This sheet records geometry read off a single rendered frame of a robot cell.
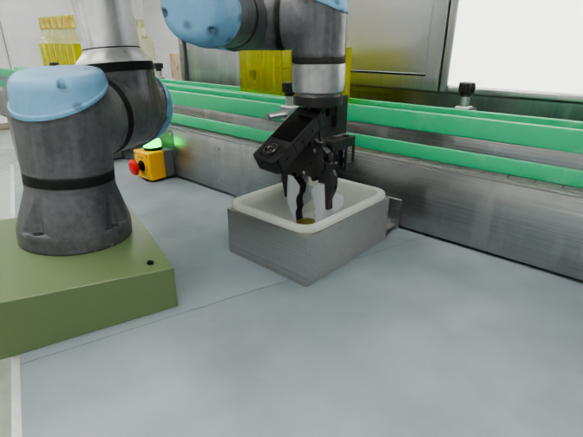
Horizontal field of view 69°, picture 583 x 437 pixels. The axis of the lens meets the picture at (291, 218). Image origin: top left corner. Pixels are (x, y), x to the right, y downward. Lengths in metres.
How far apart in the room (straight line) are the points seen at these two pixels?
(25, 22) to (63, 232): 6.30
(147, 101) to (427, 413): 0.57
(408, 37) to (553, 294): 0.57
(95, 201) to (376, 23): 0.69
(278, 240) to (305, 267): 0.06
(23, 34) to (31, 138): 6.24
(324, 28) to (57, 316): 0.48
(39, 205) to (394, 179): 0.57
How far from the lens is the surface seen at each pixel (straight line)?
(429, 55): 0.95
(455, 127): 0.76
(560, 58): 0.88
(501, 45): 0.90
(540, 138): 0.73
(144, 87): 0.72
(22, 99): 0.62
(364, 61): 1.03
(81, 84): 0.60
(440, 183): 0.77
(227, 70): 1.41
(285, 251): 0.62
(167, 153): 1.12
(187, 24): 0.49
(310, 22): 0.60
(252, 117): 0.90
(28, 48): 6.85
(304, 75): 0.60
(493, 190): 0.74
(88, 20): 0.74
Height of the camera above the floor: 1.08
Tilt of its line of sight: 23 degrees down
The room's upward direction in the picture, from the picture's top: straight up
